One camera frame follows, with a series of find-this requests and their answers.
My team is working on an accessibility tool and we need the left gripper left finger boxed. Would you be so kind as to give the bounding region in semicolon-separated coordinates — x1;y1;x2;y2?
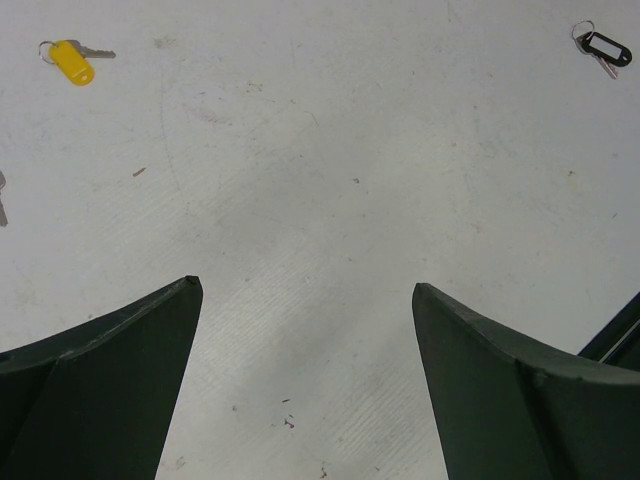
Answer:
1;276;203;479

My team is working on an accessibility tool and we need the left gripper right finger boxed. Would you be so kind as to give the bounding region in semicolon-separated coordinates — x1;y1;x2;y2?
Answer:
412;284;639;479

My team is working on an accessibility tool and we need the black tag key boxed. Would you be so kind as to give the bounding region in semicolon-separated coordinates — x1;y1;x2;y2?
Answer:
571;20;633;80

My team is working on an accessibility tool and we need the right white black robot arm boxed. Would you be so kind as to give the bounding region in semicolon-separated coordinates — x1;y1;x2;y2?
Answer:
579;293;640;372

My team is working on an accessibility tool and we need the yellow tag key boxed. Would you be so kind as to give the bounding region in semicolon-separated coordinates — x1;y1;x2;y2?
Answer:
38;39;116;86

